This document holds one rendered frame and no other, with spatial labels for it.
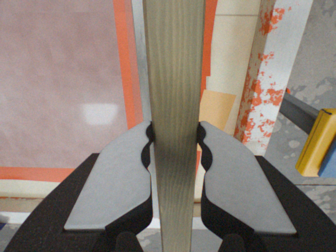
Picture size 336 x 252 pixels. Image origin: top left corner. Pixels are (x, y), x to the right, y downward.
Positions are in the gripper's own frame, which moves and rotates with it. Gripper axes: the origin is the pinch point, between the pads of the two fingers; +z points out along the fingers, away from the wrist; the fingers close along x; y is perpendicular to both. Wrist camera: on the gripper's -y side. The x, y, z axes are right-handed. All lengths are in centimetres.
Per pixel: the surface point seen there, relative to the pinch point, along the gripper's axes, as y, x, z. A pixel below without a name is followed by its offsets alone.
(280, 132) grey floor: 64, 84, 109
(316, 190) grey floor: 127, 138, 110
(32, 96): 2.9, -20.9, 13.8
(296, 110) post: 10.5, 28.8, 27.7
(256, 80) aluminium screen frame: -0.5, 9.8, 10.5
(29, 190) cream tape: 23.1, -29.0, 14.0
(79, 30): -5.8, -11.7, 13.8
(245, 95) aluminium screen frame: 2.0, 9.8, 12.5
